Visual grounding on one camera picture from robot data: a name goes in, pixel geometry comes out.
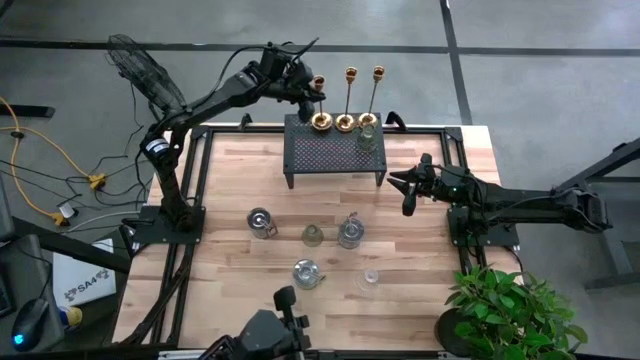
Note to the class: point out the black computer mouse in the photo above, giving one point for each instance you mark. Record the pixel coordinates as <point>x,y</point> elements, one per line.
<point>30,322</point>

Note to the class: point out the dark grey desk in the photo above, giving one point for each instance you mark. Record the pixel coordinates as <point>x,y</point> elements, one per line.
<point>25,270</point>

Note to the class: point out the clear ribbed glass candle holder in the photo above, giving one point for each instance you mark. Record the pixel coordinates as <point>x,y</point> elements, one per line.
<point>369,280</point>

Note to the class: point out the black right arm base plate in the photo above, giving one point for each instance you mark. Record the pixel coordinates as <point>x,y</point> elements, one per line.
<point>500,239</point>

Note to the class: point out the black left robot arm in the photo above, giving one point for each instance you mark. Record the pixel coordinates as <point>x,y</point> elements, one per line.
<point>215,97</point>

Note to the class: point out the tall gold candlestick holder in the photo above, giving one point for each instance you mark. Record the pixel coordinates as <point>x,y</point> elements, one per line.
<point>368,120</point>
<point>345,122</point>

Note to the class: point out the green leafy plant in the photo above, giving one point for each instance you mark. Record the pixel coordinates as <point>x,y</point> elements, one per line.
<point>505,315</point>

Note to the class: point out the black clamp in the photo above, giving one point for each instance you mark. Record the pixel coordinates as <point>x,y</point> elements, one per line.
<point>395,119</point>
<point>245,121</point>

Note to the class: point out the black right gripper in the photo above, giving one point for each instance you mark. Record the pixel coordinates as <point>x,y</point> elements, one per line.
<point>435,182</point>

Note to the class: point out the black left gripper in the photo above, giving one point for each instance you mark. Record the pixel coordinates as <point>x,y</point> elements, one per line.
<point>285,75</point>

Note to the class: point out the black slanted beam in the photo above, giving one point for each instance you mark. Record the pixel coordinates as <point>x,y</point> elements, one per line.
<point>75,247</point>

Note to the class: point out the white printed cardboard box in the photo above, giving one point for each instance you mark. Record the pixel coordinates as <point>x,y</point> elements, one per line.
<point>82,280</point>

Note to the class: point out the black plant pot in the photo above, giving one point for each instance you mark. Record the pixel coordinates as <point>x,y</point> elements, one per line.
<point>447,332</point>

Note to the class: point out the short gold candlestick holder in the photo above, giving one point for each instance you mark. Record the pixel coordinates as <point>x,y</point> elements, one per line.
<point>321,121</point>

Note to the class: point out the black metal stand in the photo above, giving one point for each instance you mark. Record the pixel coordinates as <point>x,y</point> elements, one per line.
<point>607,250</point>

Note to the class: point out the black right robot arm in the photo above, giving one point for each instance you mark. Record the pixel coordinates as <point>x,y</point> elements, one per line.
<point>525,205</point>

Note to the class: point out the short black flat bar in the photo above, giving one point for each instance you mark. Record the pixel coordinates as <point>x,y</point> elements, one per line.
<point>25,111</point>

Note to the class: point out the black aluminium table frame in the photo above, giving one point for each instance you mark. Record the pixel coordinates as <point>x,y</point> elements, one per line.
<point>240,130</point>

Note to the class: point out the green ribbed glass candle holder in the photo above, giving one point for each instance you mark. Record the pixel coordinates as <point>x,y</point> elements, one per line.
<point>313,236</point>
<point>367,142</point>

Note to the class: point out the yellow round small object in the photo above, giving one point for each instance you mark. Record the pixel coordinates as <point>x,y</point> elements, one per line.
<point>74,316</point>

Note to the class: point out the silver glass candle holder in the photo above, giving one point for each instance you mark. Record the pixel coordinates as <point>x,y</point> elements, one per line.
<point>260,222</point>

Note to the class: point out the black perforated metal shelf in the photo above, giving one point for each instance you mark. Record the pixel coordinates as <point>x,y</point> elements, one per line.
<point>325,155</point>

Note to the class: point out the white power adapter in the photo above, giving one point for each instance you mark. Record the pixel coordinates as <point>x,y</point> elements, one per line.
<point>66,210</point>

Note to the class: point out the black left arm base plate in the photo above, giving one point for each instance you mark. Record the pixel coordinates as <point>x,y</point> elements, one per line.
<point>150,232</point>

